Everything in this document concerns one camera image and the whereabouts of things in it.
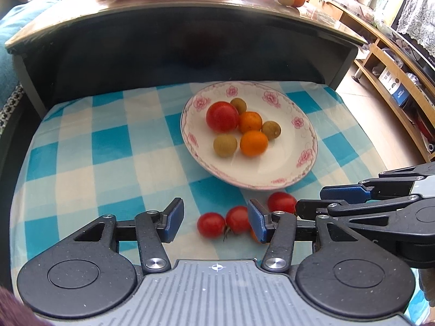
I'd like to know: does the person's garment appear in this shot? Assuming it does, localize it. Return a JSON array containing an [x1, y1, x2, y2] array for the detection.
[[0, 287, 46, 326]]

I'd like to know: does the red cherry tomato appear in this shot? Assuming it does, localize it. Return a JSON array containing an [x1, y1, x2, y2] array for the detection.
[[197, 212, 226, 239], [267, 192, 298, 215], [225, 206, 252, 235]]

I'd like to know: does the white floral rim plate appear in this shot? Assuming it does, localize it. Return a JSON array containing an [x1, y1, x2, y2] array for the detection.
[[180, 81, 318, 191]]

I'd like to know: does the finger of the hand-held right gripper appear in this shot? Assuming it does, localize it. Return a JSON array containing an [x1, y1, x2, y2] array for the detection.
[[320, 165, 435, 202], [296, 193, 435, 225]]

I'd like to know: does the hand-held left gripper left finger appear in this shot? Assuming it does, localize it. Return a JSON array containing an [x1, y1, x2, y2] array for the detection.
[[56, 197, 186, 274]]

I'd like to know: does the large red tomato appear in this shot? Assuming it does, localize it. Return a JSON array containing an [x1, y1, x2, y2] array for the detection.
[[206, 101, 240, 133]]

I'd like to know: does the blue white box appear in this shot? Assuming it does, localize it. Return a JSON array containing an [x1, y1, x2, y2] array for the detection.
[[379, 66, 413, 106]]

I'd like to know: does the white lace cloth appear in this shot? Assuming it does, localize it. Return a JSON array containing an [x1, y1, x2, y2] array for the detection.
[[396, 0, 435, 57]]

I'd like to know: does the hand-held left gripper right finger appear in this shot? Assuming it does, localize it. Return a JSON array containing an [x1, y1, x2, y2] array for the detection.
[[247, 199, 354, 274]]

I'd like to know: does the wooden media cabinet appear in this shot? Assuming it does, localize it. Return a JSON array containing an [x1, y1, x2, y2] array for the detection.
[[306, 0, 435, 164]]

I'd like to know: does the blue white checked tablecloth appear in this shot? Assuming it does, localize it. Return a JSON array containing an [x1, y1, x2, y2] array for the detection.
[[8, 81, 429, 313]]

